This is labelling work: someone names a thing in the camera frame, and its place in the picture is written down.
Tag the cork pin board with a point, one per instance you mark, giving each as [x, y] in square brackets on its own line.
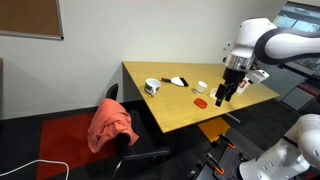
[28, 16]

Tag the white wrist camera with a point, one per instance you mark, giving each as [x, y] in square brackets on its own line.
[259, 76]

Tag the white mug with green print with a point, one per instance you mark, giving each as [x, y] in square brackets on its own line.
[152, 85]

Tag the small hand broom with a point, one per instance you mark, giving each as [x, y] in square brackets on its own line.
[177, 81]

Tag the orange cloth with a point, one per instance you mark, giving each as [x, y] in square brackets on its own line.
[110, 125]

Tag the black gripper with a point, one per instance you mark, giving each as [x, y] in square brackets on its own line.
[233, 76]

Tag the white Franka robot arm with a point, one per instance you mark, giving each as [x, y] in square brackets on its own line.
[283, 43]

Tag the metal rod at table edge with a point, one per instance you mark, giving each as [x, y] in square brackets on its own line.
[232, 117]

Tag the orange box under table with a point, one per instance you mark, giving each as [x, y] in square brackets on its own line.
[213, 128]

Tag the red flat oval object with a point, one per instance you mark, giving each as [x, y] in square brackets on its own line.
[200, 103]

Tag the small white paper cup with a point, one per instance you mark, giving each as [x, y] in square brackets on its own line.
[201, 87]

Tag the black perforated base board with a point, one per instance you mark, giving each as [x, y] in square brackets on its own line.
[233, 156]

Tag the white cup with red print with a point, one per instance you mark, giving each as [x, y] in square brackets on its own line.
[242, 87]

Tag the black office chair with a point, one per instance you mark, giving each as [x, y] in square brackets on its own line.
[143, 146]

